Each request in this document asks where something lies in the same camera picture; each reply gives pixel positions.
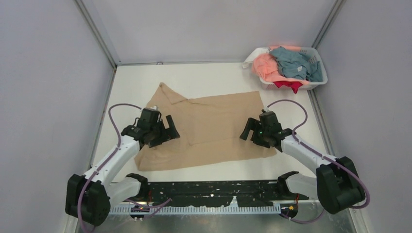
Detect beige t shirt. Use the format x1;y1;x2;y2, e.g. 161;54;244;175
135;83;276;171

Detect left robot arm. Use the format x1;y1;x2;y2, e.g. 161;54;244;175
65;106;180;227

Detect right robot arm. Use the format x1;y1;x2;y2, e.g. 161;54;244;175
240;111;368;214

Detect red t shirt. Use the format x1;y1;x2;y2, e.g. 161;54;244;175
274;81;303;94

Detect pink t shirt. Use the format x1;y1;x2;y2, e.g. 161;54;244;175
251;46;310;85

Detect blue grey t shirt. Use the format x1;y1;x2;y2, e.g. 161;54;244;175
269;47;323;82

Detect white cloth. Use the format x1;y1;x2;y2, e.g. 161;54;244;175
242;47;270;68

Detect white laundry basket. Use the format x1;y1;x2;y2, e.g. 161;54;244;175
242;46;327;93

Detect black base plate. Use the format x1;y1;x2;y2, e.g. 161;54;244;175
134;180;297;207

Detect white slotted cable duct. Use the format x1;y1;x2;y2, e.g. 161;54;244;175
109;203;281;216

